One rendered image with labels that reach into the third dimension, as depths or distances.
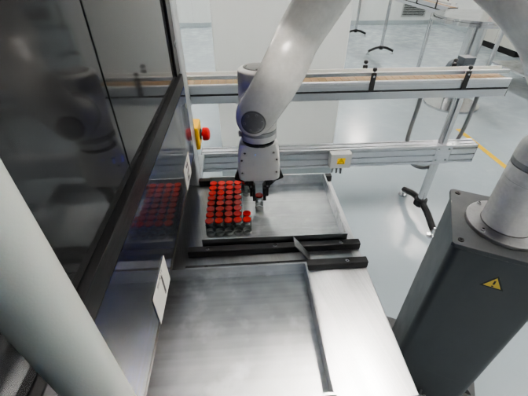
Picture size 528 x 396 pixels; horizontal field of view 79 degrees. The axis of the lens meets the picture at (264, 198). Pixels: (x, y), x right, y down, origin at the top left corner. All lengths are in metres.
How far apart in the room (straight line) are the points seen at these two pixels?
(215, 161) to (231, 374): 1.39
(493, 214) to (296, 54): 0.65
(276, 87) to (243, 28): 1.61
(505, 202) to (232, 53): 1.73
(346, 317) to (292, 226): 0.27
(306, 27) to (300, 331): 0.55
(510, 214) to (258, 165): 0.62
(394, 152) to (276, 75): 1.49
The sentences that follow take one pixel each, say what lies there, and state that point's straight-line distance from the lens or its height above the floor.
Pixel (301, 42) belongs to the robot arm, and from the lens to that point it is 0.64.
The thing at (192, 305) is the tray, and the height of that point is 0.88.
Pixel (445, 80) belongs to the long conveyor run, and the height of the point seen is 0.93.
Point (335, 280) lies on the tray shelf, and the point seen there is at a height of 0.88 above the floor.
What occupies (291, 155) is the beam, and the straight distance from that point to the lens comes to 1.85.
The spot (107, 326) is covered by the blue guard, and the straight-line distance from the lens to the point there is 0.37.
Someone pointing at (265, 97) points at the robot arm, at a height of 1.23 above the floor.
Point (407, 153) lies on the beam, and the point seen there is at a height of 0.51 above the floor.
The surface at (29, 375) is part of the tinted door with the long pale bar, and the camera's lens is 0.29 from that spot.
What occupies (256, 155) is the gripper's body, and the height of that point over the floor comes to 1.06.
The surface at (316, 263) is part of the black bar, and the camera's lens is 0.72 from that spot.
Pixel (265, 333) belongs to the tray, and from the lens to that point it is 0.64.
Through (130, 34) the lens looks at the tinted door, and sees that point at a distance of 0.52.
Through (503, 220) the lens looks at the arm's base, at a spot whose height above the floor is 0.91.
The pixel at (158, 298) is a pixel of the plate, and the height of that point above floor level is 1.03.
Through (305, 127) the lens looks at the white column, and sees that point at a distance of 2.45.
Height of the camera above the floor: 1.44
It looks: 37 degrees down
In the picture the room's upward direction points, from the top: straight up
